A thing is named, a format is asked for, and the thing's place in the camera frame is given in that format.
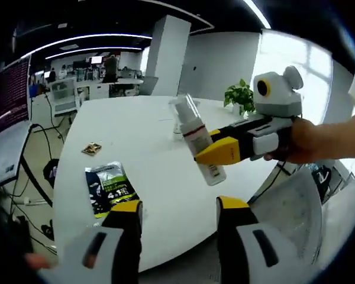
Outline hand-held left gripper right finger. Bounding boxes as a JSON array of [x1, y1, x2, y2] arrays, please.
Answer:
[[215, 195, 317, 284]]

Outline person's right hand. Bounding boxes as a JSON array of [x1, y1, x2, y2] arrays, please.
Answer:
[[263, 117, 321, 164]]

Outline white counter desk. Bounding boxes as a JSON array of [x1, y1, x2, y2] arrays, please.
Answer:
[[76, 78, 144, 100]]

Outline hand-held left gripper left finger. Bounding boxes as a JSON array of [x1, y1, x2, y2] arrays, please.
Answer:
[[38, 199, 144, 284]]

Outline dark red screen monitor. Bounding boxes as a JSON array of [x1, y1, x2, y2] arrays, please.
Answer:
[[0, 56, 31, 138]]

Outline dark floor bag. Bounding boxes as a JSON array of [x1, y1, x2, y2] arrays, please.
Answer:
[[43, 159, 60, 189]]

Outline white shelf cart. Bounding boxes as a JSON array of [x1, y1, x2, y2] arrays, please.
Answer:
[[50, 78, 79, 118]]

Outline curved ceiling light strip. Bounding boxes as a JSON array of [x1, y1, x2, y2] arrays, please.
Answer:
[[29, 33, 153, 57], [44, 46, 143, 60]]

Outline white standing desk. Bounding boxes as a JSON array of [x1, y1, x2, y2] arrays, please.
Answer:
[[0, 121, 54, 208]]

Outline small gold wrapper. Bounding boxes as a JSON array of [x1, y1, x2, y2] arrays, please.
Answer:
[[81, 141, 103, 156]]

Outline grey mesh office chair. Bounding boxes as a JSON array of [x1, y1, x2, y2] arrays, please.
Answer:
[[248, 168, 323, 267]]

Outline black green foil packet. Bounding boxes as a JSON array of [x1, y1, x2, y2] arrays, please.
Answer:
[[85, 161, 140, 219]]

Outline person's left hand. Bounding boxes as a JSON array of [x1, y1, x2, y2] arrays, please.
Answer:
[[25, 253, 59, 270]]

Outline black shoes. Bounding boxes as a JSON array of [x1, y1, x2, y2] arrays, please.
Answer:
[[41, 220, 56, 242]]

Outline white power strip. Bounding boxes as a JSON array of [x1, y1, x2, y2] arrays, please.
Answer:
[[20, 198, 47, 206]]

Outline potted green plant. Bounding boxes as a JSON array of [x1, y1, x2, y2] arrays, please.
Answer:
[[224, 78, 257, 115]]

